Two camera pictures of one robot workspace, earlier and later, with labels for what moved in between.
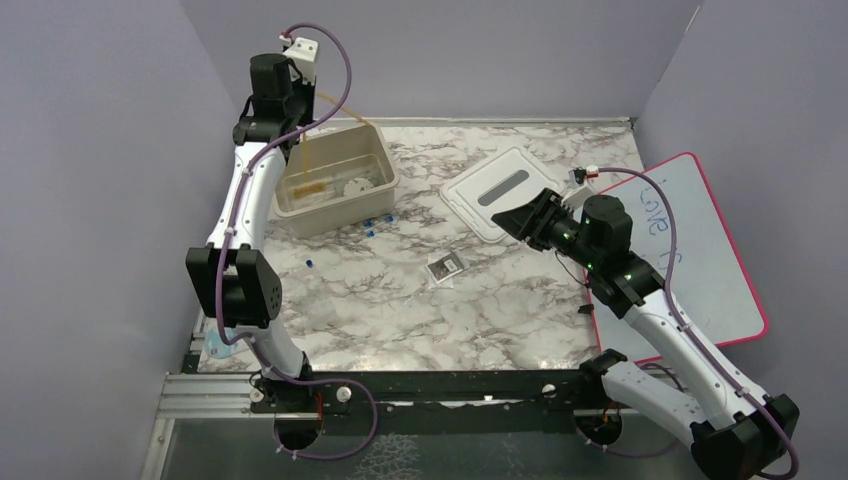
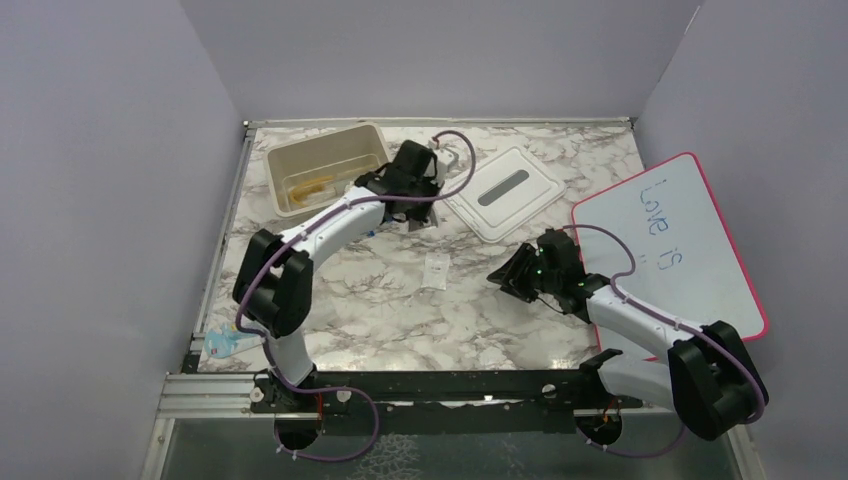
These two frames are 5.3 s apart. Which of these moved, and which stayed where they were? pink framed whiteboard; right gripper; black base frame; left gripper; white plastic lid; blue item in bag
Moved: left gripper; right gripper
Stayed: black base frame; blue item in bag; white plastic lid; pink framed whiteboard
